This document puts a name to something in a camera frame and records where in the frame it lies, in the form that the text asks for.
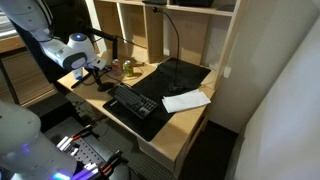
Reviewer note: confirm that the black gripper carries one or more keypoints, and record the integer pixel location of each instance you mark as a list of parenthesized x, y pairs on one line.
[(97, 74)]

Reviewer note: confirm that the large black desk mat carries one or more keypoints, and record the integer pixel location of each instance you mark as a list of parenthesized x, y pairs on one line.
[(156, 83)]

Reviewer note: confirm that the white wall socket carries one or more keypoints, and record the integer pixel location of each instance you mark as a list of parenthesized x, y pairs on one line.
[(227, 71)]

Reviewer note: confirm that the black gooseneck desk lamp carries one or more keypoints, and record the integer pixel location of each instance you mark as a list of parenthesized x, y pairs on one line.
[(175, 88)]

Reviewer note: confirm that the small pink bottle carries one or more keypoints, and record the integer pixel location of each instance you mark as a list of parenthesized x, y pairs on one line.
[(115, 66)]

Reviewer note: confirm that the black box on shelf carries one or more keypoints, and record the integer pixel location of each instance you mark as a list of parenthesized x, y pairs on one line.
[(195, 2)]

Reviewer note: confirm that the black computer mouse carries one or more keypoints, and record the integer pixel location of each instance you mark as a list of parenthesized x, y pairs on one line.
[(107, 87)]

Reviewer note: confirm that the silver metal bracket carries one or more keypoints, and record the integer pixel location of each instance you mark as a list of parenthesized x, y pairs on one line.
[(66, 142)]

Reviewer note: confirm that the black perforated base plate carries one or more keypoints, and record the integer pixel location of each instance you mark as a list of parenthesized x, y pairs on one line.
[(85, 151)]

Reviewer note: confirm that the wooden slatted panel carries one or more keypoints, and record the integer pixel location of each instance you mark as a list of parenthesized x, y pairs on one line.
[(26, 80)]

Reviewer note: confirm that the small white outlet plate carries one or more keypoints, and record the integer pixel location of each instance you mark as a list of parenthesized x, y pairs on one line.
[(166, 52)]

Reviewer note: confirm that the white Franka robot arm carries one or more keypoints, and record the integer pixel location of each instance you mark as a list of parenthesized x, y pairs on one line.
[(20, 13)]

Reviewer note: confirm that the black mechanical keyboard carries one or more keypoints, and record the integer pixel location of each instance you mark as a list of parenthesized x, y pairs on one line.
[(133, 100)]

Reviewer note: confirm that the black flat bar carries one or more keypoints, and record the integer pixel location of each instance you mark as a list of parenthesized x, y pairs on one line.
[(79, 81)]

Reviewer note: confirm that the wooden desk with shelves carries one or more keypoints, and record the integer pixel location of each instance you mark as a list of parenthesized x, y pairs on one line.
[(180, 126)]

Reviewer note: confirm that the white folded paper towel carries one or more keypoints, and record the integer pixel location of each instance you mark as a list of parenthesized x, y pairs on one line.
[(185, 100)]

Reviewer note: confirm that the thin black flat device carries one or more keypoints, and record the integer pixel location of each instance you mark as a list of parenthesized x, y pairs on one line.
[(155, 1)]

